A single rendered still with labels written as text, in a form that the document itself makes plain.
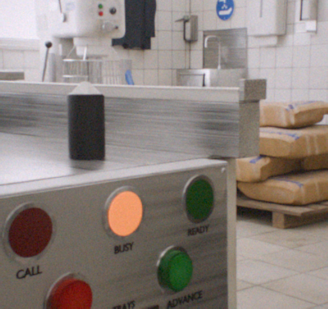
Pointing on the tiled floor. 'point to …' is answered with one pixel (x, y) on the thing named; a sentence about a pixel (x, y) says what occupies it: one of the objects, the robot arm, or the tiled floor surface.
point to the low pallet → (284, 210)
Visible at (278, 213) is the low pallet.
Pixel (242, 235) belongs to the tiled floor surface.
